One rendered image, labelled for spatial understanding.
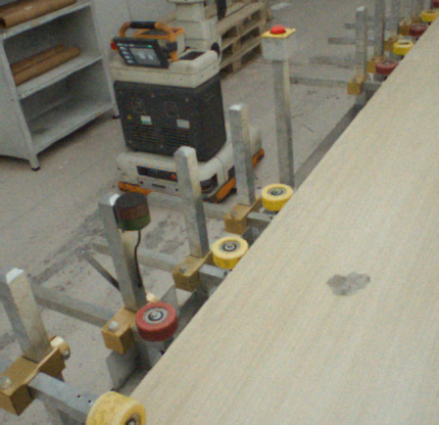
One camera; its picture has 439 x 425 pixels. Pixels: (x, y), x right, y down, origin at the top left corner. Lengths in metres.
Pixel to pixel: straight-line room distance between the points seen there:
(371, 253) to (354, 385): 0.36
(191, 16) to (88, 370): 1.85
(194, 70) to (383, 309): 1.91
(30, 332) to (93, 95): 3.73
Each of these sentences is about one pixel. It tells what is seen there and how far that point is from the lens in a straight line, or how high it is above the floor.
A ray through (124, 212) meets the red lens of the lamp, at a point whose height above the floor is 1.13.
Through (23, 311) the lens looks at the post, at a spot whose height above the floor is 1.08.
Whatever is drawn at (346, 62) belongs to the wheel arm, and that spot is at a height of 0.82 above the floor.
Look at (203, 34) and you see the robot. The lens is 3.18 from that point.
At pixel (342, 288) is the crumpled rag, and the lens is 1.14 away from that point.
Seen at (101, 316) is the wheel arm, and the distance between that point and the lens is 1.24.
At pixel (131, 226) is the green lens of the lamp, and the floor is 1.10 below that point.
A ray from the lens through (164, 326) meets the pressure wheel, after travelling 1.11.
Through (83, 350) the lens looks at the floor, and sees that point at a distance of 2.47.
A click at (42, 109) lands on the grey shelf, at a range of 4.57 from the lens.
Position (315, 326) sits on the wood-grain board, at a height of 0.90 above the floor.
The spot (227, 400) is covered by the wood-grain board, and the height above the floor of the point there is 0.90.
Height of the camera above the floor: 1.65
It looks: 31 degrees down
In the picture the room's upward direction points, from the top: 7 degrees counter-clockwise
